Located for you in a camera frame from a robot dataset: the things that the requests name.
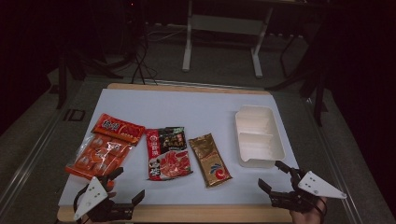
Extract person's left hand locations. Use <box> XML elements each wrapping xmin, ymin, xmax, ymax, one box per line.
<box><xmin>106</xmin><ymin>185</ymin><xmax>118</xmax><ymax>201</ymax></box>

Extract white two-compartment box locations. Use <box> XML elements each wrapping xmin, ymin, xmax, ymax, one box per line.
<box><xmin>233</xmin><ymin>105</ymin><xmax>287</xmax><ymax>170</ymax></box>

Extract black floor cables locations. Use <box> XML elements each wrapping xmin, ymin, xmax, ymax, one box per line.
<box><xmin>130</xmin><ymin>31</ymin><xmax>158</xmax><ymax>85</ymax></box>

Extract white table mat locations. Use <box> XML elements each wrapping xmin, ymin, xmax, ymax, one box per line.
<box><xmin>58</xmin><ymin>88</ymin><xmax>299</xmax><ymax>207</ymax></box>

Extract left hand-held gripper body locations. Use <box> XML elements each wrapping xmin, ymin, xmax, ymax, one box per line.
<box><xmin>73</xmin><ymin>176</ymin><xmax>134</xmax><ymax>224</ymax></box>

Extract left hand-held gripper cable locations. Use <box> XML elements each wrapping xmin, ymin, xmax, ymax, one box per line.
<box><xmin>73</xmin><ymin>183</ymin><xmax>92</xmax><ymax>216</ymax></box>

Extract person's right hand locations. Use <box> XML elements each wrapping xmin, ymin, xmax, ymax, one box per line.
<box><xmin>289</xmin><ymin>196</ymin><xmax>329</xmax><ymax>224</ymax></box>

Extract black metal stand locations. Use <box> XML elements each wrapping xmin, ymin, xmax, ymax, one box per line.
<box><xmin>265</xmin><ymin>31</ymin><xmax>328</xmax><ymax>127</ymax></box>
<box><xmin>55</xmin><ymin>46</ymin><xmax>124</xmax><ymax>110</ymax></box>

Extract white metal desk frame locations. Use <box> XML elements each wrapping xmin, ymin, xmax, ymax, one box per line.
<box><xmin>181</xmin><ymin>0</ymin><xmax>275</xmax><ymax>78</ymax></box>

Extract red and black soup packet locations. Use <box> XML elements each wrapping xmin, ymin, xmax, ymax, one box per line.
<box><xmin>145</xmin><ymin>126</ymin><xmax>194</xmax><ymax>182</ymax></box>

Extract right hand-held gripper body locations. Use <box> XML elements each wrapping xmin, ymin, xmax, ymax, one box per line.
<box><xmin>269</xmin><ymin>168</ymin><xmax>347</xmax><ymax>215</ymax></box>

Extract gold seasoning packet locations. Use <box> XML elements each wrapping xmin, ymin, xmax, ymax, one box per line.
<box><xmin>188</xmin><ymin>133</ymin><xmax>233</xmax><ymax>189</ymax></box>

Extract orange clear snack packet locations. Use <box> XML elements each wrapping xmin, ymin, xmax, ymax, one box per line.
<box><xmin>64</xmin><ymin>112</ymin><xmax>147</xmax><ymax>181</ymax></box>

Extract metal floor rail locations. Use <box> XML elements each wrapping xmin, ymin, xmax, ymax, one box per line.
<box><xmin>0</xmin><ymin>102</ymin><xmax>68</xmax><ymax>206</ymax></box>
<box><xmin>306</xmin><ymin>99</ymin><xmax>363</xmax><ymax>224</ymax></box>

